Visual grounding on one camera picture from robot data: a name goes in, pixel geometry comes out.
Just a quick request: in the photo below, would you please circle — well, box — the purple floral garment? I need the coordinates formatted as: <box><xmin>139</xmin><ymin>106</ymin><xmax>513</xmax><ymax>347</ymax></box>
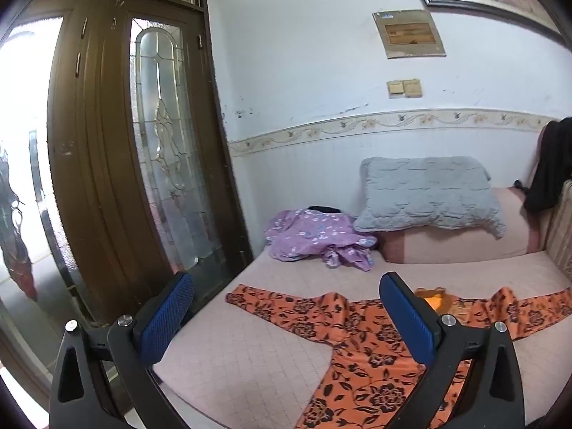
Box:
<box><xmin>263</xmin><ymin>208</ymin><xmax>379</xmax><ymax>272</ymax></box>

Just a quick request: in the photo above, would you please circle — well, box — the striped upholstered headboard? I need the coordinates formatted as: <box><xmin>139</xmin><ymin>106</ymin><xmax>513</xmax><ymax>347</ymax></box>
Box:
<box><xmin>536</xmin><ymin>179</ymin><xmax>572</xmax><ymax>278</ymax></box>

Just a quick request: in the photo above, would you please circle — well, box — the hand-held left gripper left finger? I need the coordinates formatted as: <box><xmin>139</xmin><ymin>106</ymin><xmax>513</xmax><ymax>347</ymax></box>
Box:
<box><xmin>48</xmin><ymin>271</ymin><xmax>196</xmax><ymax>429</ymax></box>

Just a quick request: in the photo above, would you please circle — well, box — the brown wooden leaded-glass door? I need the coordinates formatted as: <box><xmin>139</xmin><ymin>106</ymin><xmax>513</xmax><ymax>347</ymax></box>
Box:
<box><xmin>47</xmin><ymin>0</ymin><xmax>255</xmax><ymax>322</ymax></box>

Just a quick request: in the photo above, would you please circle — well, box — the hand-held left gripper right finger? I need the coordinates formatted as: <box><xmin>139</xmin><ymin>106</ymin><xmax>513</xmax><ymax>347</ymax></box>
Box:
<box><xmin>379</xmin><ymin>271</ymin><xmax>526</xmax><ymax>429</ymax></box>

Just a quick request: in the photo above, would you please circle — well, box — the grey quilted pillow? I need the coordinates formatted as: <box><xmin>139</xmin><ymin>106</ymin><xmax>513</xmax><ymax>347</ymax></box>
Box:
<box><xmin>353</xmin><ymin>156</ymin><xmax>507</xmax><ymax>239</ymax></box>

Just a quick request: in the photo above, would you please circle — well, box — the beige wall electrical panel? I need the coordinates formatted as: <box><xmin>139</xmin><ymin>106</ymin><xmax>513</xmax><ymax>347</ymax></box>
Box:
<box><xmin>373</xmin><ymin>9</ymin><xmax>447</xmax><ymax>60</ymax></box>

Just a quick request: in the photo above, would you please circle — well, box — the orange black floral garment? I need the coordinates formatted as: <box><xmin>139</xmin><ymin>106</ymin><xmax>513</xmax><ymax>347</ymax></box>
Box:
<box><xmin>225</xmin><ymin>283</ymin><xmax>572</xmax><ymax>429</ymax></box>

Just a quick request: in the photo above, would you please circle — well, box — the hanging dark cloth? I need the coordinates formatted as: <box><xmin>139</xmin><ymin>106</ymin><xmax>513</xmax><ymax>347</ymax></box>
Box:
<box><xmin>524</xmin><ymin>117</ymin><xmax>572</xmax><ymax>215</ymax></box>

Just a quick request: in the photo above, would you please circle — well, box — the pink bolster cushion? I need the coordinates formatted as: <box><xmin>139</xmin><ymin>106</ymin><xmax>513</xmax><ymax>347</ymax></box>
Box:
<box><xmin>378</xmin><ymin>186</ymin><xmax>541</xmax><ymax>264</ymax></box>

